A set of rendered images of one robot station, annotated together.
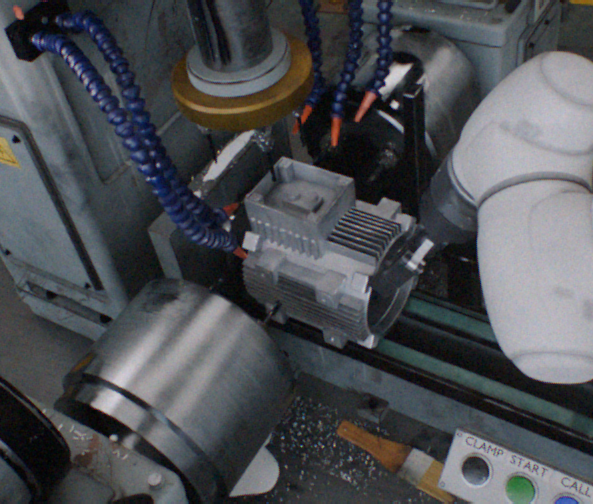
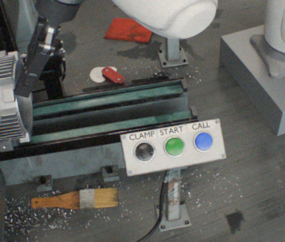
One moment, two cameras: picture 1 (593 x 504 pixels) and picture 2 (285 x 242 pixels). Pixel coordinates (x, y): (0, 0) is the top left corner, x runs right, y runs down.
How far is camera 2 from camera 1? 0.37 m
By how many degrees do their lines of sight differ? 31
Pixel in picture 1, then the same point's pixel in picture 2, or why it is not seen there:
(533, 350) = (182, 7)
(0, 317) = not seen: outside the picture
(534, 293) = not seen: outside the picture
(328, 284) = not seen: outside the picture
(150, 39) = not seen: outside the picture
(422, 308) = (42, 110)
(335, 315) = (2, 127)
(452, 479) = (134, 165)
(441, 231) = (57, 14)
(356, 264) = (0, 88)
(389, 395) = (49, 169)
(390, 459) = (71, 203)
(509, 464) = (161, 136)
